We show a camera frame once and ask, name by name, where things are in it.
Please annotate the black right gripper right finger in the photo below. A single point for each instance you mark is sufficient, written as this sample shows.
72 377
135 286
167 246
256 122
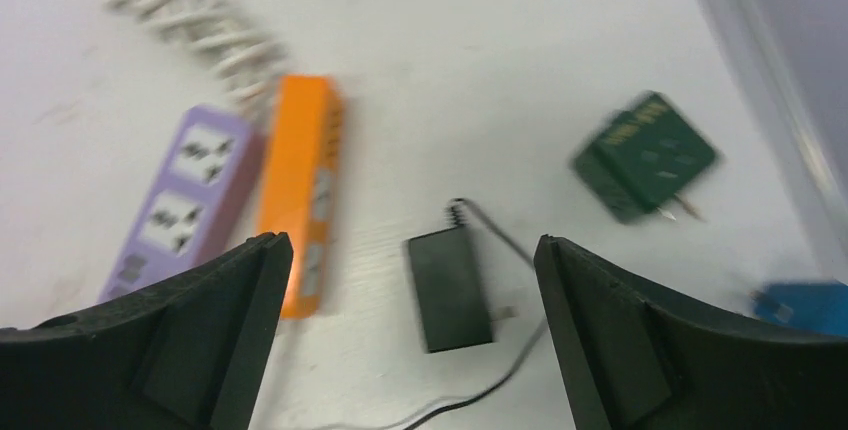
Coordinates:
634 354

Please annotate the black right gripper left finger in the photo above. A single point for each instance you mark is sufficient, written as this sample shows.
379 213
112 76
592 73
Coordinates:
188 352

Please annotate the purple USB power strip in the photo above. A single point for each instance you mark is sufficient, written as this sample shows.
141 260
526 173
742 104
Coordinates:
194 203

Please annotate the black power adapter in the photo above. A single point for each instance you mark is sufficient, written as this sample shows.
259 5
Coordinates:
453 310

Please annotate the blue cube socket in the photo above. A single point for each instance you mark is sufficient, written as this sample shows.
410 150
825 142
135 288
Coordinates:
819 307

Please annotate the orange power strip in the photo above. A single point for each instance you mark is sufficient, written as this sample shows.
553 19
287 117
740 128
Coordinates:
299 182

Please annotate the green cube socket adapter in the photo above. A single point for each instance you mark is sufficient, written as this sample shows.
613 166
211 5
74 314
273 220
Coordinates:
643 158

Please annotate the metal table edge rail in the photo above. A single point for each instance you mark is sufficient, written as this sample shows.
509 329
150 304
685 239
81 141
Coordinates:
789 57

